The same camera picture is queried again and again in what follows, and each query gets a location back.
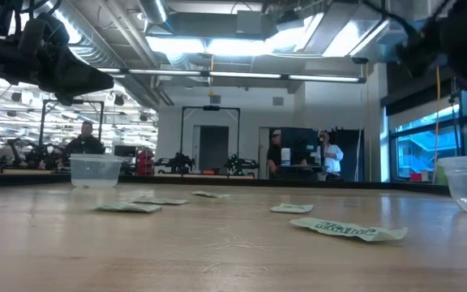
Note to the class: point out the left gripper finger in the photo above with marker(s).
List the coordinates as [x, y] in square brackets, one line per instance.
[95, 84]
[85, 69]

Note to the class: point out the green stevia sweetener packet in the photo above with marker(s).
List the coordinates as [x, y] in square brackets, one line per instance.
[349, 229]
[292, 208]
[158, 200]
[211, 194]
[126, 207]

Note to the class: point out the background black robot arm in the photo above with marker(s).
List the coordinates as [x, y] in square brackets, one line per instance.
[239, 163]
[178, 162]
[35, 156]

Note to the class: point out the person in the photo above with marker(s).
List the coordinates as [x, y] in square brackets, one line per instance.
[84, 142]
[331, 156]
[275, 152]

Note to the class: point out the small clear plastic cup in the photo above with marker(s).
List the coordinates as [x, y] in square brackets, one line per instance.
[95, 170]

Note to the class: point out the red tool cabinet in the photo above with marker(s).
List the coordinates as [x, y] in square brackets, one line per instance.
[145, 162]

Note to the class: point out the black curtain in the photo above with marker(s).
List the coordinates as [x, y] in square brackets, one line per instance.
[349, 154]

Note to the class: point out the small red box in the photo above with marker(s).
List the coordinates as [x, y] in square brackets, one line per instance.
[416, 177]

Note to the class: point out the dark cabinet panel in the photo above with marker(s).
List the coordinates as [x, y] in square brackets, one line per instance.
[300, 142]

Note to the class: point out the long ceiling light fixture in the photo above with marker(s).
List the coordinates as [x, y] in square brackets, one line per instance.
[241, 75]

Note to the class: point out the white wipes canister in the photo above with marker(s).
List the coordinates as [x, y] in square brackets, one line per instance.
[285, 157]

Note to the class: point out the silver corrugated air duct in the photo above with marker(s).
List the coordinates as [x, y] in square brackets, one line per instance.
[91, 50]

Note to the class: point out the black metal gantry frame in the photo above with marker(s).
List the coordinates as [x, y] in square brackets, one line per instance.
[71, 101]
[211, 108]

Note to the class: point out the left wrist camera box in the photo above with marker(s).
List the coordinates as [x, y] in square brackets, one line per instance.
[53, 28]

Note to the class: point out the black dome security camera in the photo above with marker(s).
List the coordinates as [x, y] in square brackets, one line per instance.
[359, 60]

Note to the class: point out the black aluminium table frame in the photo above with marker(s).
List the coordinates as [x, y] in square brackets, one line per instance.
[258, 182]

